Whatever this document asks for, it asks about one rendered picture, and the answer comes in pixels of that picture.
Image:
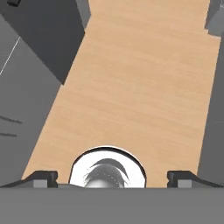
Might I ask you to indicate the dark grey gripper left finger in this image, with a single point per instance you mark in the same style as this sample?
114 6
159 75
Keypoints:
43 176

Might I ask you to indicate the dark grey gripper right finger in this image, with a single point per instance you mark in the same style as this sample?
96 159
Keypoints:
180 176

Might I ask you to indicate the white round object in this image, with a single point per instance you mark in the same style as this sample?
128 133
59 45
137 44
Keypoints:
81 172

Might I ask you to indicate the grey cupboard run, dark worktop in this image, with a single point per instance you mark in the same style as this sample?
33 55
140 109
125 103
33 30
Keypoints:
26 96

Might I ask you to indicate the small black object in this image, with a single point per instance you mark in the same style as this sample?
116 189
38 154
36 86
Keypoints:
14 2

